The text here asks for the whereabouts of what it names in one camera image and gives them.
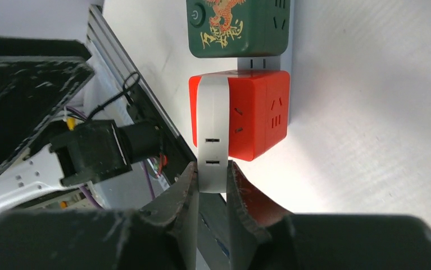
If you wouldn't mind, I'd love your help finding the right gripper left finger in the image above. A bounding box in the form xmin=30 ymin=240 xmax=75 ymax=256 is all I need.
xmin=137 ymin=162 xmax=199 ymax=269

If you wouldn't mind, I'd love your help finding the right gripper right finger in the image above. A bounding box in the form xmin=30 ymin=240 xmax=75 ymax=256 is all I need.
xmin=226 ymin=161 xmax=294 ymax=269

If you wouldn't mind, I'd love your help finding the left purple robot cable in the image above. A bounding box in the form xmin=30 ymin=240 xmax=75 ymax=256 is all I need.
xmin=64 ymin=106 xmax=156 ymax=209

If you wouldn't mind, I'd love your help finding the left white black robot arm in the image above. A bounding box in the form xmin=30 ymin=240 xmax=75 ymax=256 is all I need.
xmin=0 ymin=120 xmax=162 ymax=214

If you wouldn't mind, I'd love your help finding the green patterned small adapter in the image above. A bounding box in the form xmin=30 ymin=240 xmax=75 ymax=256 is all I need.
xmin=186 ymin=0 xmax=292 ymax=58

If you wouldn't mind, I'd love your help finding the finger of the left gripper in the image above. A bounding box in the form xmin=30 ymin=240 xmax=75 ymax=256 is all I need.
xmin=0 ymin=56 xmax=94 ymax=175

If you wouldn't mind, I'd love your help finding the red small adapter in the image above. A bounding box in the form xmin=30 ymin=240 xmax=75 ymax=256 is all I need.
xmin=188 ymin=70 xmax=291 ymax=162

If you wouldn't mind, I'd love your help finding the white power strip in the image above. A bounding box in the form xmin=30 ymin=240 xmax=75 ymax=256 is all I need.
xmin=237 ymin=1 xmax=294 ymax=71

